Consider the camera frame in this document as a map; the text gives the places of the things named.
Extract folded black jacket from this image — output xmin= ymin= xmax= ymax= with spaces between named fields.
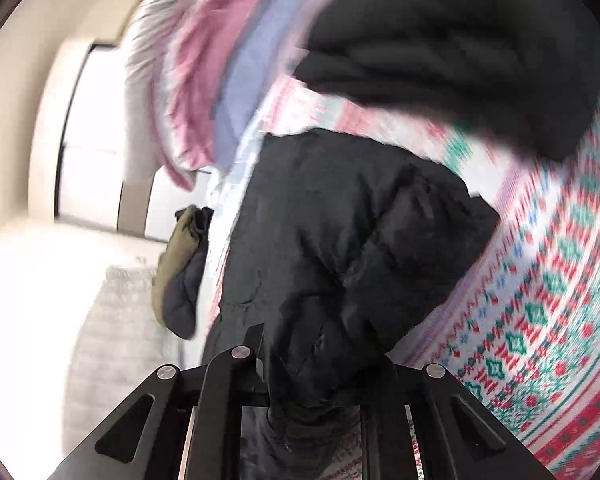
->
xmin=294 ymin=0 xmax=600 ymax=162

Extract olive green jacket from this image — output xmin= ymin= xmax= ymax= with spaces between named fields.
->
xmin=151 ymin=205 xmax=202 ymax=325

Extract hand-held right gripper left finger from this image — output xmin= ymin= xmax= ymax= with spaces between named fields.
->
xmin=54 ymin=324 xmax=272 ymax=480

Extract blue blanket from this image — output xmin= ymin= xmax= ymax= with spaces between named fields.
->
xmin=212 ymin=0 xmax=331 ymax=176

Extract grey pillow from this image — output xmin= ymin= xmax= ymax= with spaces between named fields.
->
xmin=124 ymin=0 xmax=216 ymax=188

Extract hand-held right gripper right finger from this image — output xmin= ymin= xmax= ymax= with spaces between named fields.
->
xmin=359 ymin=360 xmax=557 ymax=480

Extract olive and navy folded clothes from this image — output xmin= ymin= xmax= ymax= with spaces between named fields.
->
xmin=161 ymin=207 xmax=216 ymax=339

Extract white wardrobe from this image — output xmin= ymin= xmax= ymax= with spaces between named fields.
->
xmin=29 ymin=39 xmax=216 ymax=243

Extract grey quilted headboard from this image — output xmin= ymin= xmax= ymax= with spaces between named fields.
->
xmin=62 ymin=264 xmax=203 ymax=466

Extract patterned knit-print blanket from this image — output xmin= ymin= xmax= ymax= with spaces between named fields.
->
xmin=207 ymin=77 xmax=600 ymax=480

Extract black quilted jacket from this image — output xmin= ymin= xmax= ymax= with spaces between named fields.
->
xmin=202 ymin=127 xmax=502 ymax=480

